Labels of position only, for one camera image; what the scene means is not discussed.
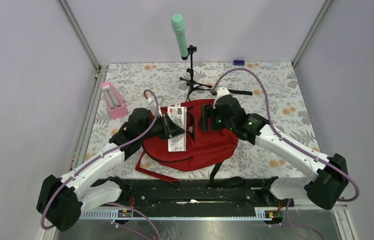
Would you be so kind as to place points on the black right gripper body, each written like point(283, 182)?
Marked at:
point(217, 121)

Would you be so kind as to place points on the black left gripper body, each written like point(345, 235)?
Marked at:
point(159, 130)

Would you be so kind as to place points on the clear plastic pouch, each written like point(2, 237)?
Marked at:
point(178, 125)

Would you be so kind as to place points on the red student backpack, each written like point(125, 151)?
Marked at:
point(203, 148)

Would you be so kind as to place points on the pink capped marker set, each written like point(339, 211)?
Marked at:
point(190, 130)

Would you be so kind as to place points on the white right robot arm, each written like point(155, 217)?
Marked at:
point(325, 177)

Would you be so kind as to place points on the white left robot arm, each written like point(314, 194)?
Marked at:
point(62, 200)

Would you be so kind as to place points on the pink metronome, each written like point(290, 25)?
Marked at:
point(115, 103)

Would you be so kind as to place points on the small blue block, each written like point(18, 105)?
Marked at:
point(238, 62)

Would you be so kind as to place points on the black mini tripod stand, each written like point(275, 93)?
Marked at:
point(192, 84)

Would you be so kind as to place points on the mint green microphone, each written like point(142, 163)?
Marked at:
point(178, 26)

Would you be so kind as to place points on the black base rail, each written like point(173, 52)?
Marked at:
point(195, 199)

